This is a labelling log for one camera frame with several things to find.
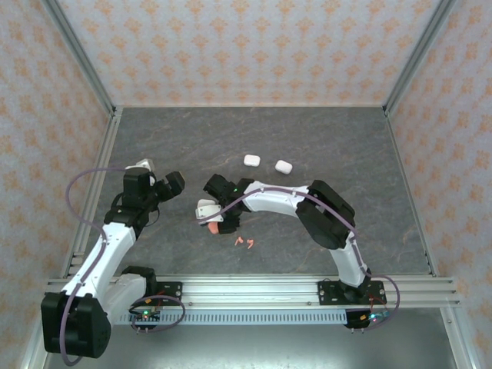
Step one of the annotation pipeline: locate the left controller circuit board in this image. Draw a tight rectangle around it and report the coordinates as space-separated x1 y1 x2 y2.
128 305 162 327

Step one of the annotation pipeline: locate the controller circuit board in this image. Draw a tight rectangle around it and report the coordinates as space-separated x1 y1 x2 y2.
128 305 162 327
345 307 391 330

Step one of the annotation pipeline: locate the right controller circuit board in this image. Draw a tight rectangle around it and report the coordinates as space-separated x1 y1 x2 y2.
345 307 391 330

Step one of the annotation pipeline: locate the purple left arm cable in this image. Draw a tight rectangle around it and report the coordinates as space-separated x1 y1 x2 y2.
61 166 186 366

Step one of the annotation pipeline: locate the aluminium side rail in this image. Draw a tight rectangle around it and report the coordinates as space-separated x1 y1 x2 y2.
384 107 477 369
18 107 124 369

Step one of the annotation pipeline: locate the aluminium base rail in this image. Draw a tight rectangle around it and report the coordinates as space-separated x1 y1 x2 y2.
45 273 462 308

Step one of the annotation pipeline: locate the slotted grey cable duct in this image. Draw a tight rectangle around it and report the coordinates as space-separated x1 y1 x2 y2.
115 309 349 326

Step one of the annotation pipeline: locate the aluminium frame post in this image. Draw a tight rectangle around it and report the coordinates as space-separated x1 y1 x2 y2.
40 0 118 116
383 0 460 116

